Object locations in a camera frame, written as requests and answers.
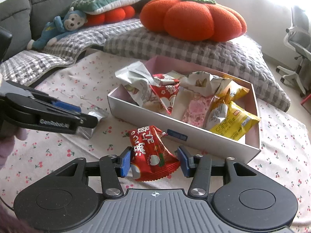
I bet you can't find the red chinese snack packet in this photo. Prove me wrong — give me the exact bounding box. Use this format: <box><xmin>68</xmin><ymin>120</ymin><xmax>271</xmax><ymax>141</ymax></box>
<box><xmin>129</xmin><ymin>125</ymin><xmax>180</xmax><ymax>182</ymax></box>

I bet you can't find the small yellow snack packet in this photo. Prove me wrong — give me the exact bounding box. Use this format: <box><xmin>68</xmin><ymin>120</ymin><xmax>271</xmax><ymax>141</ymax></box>
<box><xmin>208</xmin><ymin>101</ymin><xmax>260</xmax><ymax>140</ymax></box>

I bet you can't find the orange white small packet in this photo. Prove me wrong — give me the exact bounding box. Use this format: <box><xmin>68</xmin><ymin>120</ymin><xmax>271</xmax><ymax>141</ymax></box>
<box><xmin>206</xmin><ymin>95</ymin><xmax>230</xmax><ymax>130</ymax></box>

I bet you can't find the large yellow snack packet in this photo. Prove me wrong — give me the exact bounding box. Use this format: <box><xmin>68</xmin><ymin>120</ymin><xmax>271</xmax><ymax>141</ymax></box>
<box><xmin>215</xmin><ymin>79</ymin><xmax>249</xmax><ymax>102</ymax></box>

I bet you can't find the white black text packet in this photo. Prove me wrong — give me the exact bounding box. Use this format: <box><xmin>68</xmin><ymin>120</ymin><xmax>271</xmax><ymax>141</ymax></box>
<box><xmin>179</xmin><ymin>71</ymin><xmax>232</xmax><ymax>97</ymax></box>

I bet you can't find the white grey nut packet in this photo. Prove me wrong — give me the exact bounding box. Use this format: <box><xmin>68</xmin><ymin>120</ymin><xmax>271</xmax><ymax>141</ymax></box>
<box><xmin>115</xmin><ymin>61</ymin><xmax>167</xmax><ymax>115</ymax></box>

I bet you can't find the pink clear nougat packet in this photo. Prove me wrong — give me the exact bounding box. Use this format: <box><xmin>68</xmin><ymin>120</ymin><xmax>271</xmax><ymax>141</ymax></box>
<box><xmin>182</xmin><ymin>93</ymin><xmax>214</xmax><ymax>128</ymax></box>

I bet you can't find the clear white biscuit packet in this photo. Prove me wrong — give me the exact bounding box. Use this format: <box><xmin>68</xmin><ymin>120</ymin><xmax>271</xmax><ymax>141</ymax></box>
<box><xmin>171</xmin><ymin>87</ymin><xmax>194</xmax><ymax>120</ymax></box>

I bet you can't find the red white candy packet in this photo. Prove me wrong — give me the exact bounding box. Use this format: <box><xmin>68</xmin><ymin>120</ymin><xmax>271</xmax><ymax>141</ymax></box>
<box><xmin>150</xmin><ymin>74</ymin><xmax>180</xmax><ymax>115</ymax></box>

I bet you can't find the hand in purple glove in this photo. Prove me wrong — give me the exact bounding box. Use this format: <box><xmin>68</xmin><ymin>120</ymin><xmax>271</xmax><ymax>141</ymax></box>
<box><xmin>0</xmin><ymin>128</ymin><xmax>27</xmax><ymax>168</ymax></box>

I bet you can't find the silver foil packet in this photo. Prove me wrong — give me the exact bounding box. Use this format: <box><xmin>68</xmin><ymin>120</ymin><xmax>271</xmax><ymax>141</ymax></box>
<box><xmin>78</xmin><ymin>107</ymin><xmax>109</xmax><ymax>139</ymax></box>

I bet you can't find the pink cardboard box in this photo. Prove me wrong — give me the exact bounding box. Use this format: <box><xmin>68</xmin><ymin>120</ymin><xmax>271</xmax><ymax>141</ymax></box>
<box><xmin>107</xmin><ymin>56</ymin><xmax>260</xmax><ymax>163</ymax></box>

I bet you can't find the blue monkey plush toy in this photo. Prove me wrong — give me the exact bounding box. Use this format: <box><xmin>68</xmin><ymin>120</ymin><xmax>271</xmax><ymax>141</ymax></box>
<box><xmin>26</xmin><ymin>7</ymin><xmax>87</xmax><ymax>50</ymax></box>

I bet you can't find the dark grey sofa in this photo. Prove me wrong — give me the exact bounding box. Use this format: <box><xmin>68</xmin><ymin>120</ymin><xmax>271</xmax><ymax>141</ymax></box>
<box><xmin>1</xmin><ymin>0</ymin><xmax>75</xmax><ymax>61</ymax></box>

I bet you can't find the cherry print tablecloth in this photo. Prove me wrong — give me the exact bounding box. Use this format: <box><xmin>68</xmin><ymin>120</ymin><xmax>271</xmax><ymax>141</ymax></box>
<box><xmin>1</xmin><ymin>52</ymin><xmax>310</xmax><ymax>232</ymax></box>

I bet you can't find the grey checkered quilted cushion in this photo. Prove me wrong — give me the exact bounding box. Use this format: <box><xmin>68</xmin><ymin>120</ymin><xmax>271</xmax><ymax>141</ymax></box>
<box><xmin>103</xmin><ymin>27</ymin><xmax>291</xmax><ymax>112</ymax></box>

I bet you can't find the small orange plush cushion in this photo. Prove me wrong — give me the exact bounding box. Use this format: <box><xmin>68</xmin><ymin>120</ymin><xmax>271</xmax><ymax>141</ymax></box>
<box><xmin>84</xmin><ymin>5</ymin><xmax>135</xmax><ymax>27</ymax></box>

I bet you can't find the orange pumpkin plush cushion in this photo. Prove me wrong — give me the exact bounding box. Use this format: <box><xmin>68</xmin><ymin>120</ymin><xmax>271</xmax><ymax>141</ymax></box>
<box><xmin>140</xmin><ymin>0</ymin><xmax>247</xmax><ymax>42</ymax></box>

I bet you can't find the white grey office chair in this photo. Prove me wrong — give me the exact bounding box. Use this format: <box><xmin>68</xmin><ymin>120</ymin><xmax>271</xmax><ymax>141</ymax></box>
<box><xmin>276</xmin><ymin>6</ymin><xmax>310</xmax><ymax>97</ymax></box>

